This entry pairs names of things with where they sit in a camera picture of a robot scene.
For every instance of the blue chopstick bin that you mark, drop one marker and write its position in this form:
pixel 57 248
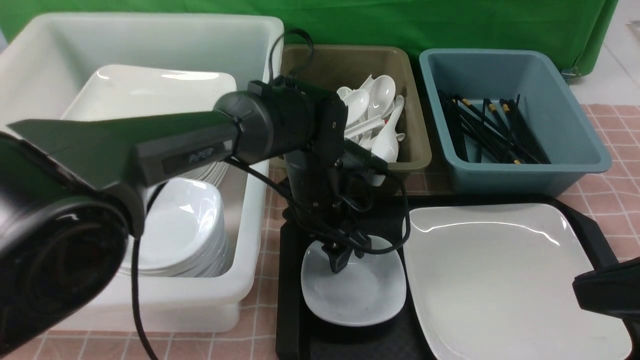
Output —
pixel 549 107

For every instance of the green backdrop cloth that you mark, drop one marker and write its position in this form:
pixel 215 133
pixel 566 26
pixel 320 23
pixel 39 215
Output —
pixel 569 32

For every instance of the pile of white spoons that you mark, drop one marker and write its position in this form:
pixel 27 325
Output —
pixel 375 131

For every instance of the large white square plate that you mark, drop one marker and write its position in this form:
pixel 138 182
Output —
pixel 494 282

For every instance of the pink checkered tablecloth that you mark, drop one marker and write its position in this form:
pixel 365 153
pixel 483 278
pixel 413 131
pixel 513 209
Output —
pixel 611 199

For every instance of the stack of white plates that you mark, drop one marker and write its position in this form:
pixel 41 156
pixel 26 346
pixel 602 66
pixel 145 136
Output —
pixel 120 91

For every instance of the stack of white bowls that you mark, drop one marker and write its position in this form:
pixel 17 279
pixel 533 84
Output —
pixel 184 233

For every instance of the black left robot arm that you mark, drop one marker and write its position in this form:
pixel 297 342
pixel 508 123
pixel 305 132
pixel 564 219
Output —
pixel 74 192

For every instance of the white ceramic soup spoon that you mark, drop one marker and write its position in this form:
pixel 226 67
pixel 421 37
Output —
pixel 357 103

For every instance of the small grey-white square bowl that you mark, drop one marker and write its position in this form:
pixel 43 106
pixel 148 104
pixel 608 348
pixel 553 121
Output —
pixel 368 291

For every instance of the olive green spoon bin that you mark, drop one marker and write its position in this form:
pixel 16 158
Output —
pixel 334 66

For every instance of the black serving tray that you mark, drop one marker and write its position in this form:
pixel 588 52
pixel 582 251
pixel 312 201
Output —
pixel 300 335

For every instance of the pile of black chopsticks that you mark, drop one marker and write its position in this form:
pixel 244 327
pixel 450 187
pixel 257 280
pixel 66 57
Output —
pixel 496 130

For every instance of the large white plastic tub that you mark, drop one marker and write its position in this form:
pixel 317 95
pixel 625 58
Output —
pixel 47 64

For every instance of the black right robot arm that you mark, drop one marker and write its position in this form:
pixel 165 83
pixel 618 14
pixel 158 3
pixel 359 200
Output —
pixel 613 291

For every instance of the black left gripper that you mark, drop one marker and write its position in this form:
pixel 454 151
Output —
pixel 323 204

